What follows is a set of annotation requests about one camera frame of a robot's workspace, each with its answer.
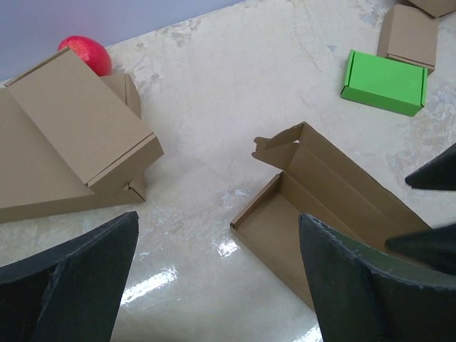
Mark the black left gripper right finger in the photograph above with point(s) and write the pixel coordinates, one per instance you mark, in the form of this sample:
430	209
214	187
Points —
362	294

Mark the brown cardboard box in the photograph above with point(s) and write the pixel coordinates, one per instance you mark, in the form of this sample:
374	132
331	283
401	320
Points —
316	178

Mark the large flat brown box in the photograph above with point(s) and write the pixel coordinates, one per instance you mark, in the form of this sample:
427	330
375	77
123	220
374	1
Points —
36	182

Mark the small brown cube box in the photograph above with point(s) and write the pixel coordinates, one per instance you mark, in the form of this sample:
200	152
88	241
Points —
435	8

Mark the flat small brown box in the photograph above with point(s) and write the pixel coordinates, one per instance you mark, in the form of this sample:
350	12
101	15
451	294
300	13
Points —
409	35

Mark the red apple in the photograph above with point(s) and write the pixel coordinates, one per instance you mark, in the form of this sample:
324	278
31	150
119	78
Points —
91	52

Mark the medium brown box on top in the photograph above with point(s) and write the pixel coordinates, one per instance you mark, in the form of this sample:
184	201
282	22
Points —
104	143

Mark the green paper box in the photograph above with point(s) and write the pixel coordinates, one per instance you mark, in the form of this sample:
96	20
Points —
383	83

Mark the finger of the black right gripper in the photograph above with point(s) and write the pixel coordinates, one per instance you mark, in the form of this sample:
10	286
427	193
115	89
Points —
437	174
435	247

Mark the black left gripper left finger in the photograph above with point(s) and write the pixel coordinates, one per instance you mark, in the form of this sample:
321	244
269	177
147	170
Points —
72	291

